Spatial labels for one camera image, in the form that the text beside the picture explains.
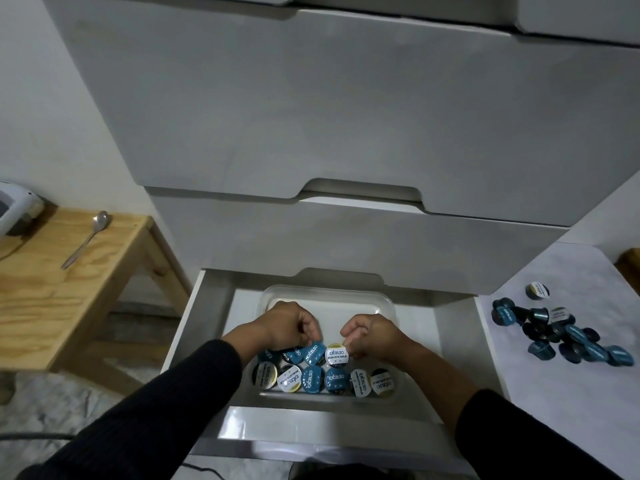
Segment person's right hand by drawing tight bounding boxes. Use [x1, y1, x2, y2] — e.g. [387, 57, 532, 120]
[340, 314, 417, 369]

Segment person's left hand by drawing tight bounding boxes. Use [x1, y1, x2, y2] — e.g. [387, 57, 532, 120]
[251, 301, 325, 353]

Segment white lid coffee capsule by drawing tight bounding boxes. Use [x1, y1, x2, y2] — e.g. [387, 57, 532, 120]
[325, 343, 350, 368]

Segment person's left forearm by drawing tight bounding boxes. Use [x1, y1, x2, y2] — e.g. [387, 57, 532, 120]
[17, 325, 273, 480]

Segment person's right forearm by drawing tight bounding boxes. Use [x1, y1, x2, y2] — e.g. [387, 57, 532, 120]
[395, 345, 640, 480]

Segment clear plastic tray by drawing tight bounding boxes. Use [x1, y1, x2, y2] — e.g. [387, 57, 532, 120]
[248, 285, 405, 403]

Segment rows of assorted coffee capsules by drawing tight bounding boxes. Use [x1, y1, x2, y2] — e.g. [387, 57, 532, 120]
[251, 345, 398, 398]

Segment white notched drawer front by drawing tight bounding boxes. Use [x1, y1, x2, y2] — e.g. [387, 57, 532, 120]
[144, 186, 572, 297]

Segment open white drawer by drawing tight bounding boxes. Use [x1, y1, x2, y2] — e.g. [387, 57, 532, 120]
[159, 267, 512, 458]

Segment pile of loose coffee capsules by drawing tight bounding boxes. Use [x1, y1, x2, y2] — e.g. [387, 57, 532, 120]
[491, 282, 636, 368]

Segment large white drawer front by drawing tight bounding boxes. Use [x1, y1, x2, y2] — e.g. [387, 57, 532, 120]
[47, 6, 640, 228]

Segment metal spoon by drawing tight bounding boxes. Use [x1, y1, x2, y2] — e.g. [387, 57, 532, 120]
[61, 211, 112, 271]

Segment light wooden side table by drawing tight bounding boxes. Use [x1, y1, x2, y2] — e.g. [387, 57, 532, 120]
[0, 207, 193, 391]

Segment brown wooden furniture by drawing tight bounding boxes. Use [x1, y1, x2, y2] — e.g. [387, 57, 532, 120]
[615, 247, 640, 297]

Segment white chest of drawers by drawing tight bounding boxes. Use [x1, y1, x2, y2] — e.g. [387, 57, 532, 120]
[39, 0, 640, 460]

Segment white grey appliance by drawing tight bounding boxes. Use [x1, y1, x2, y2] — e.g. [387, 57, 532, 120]
[0, 181, 47, 238]

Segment black cable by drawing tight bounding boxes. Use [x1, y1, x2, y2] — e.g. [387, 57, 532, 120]
[0, 433, 76, 443]

